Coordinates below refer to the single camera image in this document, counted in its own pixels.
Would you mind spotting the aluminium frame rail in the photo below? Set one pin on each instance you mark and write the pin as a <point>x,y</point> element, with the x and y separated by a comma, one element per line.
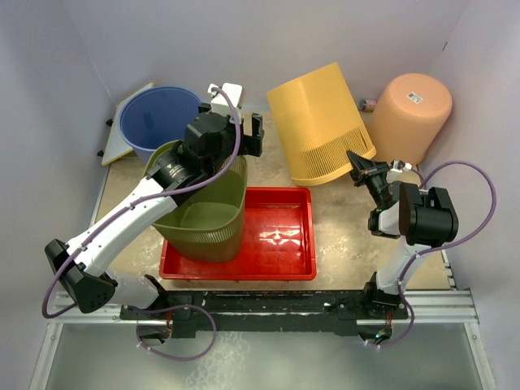
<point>423,307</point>

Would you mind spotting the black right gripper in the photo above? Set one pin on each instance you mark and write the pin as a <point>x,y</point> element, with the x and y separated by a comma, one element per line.
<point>366,172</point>

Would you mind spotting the pink capped small bottle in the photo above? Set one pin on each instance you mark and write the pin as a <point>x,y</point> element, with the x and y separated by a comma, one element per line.
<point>367,105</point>

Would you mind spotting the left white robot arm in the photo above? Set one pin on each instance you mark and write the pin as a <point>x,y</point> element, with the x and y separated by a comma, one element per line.
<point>180,169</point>

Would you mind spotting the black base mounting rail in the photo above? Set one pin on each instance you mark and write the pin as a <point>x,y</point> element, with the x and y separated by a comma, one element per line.
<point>333,311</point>

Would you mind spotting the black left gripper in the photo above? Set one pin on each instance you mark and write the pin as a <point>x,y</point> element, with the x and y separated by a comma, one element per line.
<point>250,145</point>

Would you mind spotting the green mesh waste basket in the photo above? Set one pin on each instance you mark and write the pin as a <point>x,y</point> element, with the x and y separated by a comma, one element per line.
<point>208,227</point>

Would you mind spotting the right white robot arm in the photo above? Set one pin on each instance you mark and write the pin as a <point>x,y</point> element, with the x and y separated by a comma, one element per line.
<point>419,219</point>

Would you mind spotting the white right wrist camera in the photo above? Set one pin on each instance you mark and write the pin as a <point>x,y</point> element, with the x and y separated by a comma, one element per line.
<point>398,167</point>

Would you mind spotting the yellow mesh waste basket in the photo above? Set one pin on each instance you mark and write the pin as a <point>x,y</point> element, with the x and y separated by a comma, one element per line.
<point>318,123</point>

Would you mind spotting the blue round plastic bucket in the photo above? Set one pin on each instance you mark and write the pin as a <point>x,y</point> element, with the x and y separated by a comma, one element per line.
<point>157,116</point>

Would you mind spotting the red plastic tray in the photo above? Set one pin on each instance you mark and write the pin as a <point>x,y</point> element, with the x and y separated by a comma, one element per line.
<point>277,242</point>

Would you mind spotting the orange round plastic bucket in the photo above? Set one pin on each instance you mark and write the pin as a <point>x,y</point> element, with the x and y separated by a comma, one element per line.
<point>408,116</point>

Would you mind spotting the small whiteboard yellow frame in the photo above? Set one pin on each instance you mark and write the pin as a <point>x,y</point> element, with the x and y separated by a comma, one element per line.
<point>116,147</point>

